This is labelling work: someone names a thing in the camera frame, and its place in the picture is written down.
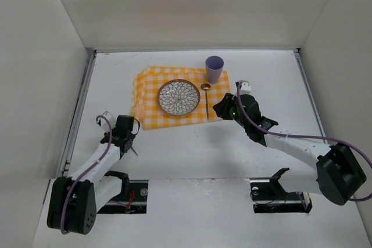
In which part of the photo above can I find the yellow white checkered cloth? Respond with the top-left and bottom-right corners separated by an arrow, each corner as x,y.
131,66 -> 231,130

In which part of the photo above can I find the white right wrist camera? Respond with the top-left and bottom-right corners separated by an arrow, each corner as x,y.
236,80 -> 252,95

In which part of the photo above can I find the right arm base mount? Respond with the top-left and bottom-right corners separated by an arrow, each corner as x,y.
249,178 -> 313,214

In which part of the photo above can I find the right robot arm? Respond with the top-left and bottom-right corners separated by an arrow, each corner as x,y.
213,93 -> 367,206

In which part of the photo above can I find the patterned ceramic bowl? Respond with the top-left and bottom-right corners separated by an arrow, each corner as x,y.
156,79 -> 201,117

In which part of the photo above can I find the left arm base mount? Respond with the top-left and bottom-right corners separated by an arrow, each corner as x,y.
98,180 -> 149,214

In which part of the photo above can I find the copper spoon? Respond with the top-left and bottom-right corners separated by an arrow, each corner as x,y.
201,83 -> 211,121

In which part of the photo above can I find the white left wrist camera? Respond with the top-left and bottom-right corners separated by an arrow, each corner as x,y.
95,111 -> 115,131

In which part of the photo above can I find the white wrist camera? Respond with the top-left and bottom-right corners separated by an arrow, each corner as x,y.
95,111 -> 115,131
236,80 -> 252,95

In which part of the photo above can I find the lilac plastic cup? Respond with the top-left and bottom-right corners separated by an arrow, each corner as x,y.
205,56 -> 224,84

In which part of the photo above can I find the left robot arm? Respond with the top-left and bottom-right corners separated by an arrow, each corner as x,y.
46,112 -> 140,235

